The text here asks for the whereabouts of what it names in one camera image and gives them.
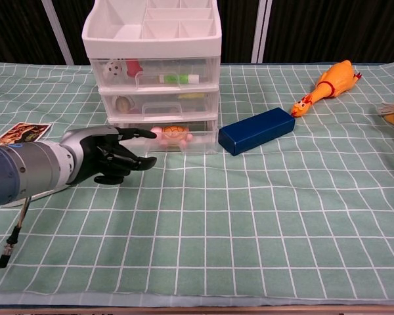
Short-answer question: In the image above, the round beige toy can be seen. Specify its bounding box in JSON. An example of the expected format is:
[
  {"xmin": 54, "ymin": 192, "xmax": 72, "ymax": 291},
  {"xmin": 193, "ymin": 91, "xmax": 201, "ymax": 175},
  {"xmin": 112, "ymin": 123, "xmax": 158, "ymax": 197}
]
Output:
[{"xmin": 114, "ymin": 95, "xmax": 134, "ymax": 114}]

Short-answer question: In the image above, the white metal frame post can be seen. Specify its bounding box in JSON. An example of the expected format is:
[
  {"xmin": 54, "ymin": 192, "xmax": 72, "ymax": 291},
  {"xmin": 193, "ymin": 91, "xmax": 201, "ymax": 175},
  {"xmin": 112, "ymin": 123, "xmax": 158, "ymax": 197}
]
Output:
[
  {"xmin": 40, "ymin": 0, "xmax": 75, "ymax": 65},
  {"xmin": 250, "ymin": 0, "xmax": 274, "ymax": 64}
]

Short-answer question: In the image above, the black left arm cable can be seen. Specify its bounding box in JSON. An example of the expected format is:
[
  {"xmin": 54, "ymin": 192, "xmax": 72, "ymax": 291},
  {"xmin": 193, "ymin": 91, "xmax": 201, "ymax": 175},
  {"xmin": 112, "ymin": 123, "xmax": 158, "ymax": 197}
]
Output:
[{"xmin": 0, "ymin": 196, "xmax": 32, "ymax": 272}]

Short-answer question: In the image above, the red small toy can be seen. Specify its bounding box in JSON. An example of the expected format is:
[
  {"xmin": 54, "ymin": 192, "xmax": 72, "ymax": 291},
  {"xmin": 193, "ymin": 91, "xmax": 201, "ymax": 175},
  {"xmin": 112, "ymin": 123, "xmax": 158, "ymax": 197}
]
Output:
[{"xmin": 125, "ymin": 58, "xmax": 143, "ymax": 80}]

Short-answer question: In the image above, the pink orange turtle toy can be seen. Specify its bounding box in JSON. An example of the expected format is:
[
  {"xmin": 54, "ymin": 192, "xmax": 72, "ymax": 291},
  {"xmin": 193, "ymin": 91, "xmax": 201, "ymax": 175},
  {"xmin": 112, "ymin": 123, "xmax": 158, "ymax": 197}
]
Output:
[{"xmin": 150, "ymin": 125, "xmax": 196, "ymax": 152}]

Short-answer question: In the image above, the printed picture card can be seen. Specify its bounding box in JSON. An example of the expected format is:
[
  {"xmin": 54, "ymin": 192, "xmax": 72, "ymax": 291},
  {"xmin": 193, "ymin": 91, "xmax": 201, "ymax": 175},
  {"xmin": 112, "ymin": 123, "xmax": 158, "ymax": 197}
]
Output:
[{"xmin": 0, "ymin": 121, "xmax": 52, "ymax": 147}]

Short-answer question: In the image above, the white plastic drawer organizer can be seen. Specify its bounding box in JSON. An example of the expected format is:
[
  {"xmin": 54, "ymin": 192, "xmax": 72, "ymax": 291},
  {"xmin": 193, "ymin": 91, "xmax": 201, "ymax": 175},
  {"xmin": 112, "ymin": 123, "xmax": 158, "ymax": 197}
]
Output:
[{"xmin": 81, "ymin": 0, "xmax": 223, "ymax": 156}]

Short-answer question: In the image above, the dark blue rectangular box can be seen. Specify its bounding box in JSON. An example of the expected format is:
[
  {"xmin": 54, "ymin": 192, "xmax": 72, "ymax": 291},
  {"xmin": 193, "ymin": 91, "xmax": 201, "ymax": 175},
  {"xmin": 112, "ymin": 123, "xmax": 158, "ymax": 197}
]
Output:
[{"xmin": 217, "ymin": 106, "xmax": 297, "ymax": 156}]

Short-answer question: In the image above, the yellow rubber chicken toy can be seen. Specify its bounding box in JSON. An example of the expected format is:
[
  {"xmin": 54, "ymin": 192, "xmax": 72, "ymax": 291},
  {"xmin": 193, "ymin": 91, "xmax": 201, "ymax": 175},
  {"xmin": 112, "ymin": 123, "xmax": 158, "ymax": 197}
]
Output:
[{"xmin": 290, "ymin": 59, "xmax": 364, "ymax": 119}]

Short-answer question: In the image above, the white black spotted ball toy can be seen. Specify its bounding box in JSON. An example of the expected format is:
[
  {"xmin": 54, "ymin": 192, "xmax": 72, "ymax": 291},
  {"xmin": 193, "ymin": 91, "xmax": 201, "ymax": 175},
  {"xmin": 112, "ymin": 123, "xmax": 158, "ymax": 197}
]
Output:
[{"xmin": 105, "ymin": 59, "xmax": 127, "ymax": 80}]

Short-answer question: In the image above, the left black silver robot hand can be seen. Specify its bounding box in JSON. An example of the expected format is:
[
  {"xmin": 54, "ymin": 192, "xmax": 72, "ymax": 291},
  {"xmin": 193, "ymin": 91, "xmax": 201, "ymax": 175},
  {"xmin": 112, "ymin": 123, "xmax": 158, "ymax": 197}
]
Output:
[{"xmin": 59, "ymin": 126, "xmax": 158, "ymax": 186}]

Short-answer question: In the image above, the green white tube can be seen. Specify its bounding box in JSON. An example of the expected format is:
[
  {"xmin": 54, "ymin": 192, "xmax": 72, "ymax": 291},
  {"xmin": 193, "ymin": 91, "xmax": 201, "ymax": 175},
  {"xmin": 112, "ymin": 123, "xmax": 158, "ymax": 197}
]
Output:
[{"xmin": 158, "ymin": 73, "xmax": 200, "ymax": 85}]

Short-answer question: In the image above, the green checkered tablecloth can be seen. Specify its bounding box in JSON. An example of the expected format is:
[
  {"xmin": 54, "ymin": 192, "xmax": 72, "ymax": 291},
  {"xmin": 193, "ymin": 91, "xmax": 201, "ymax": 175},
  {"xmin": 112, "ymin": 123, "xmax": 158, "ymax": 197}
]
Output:
[{"xmin": 0, "ymin": 60, "xmax": 394, "ymax": 308}]

